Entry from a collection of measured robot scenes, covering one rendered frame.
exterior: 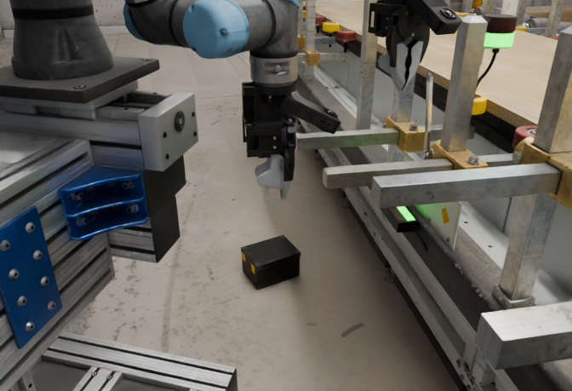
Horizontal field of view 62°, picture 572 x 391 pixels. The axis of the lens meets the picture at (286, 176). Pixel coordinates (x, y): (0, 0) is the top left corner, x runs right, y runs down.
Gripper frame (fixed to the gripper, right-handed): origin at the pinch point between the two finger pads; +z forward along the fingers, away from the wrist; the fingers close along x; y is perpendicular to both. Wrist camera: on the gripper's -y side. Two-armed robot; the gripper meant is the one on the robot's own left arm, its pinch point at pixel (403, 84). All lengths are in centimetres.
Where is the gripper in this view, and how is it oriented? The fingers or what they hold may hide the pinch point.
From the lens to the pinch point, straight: 91.2
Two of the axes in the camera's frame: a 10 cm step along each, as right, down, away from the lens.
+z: 0.0, 9.0, 4.3
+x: -8.6, 2.2, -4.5
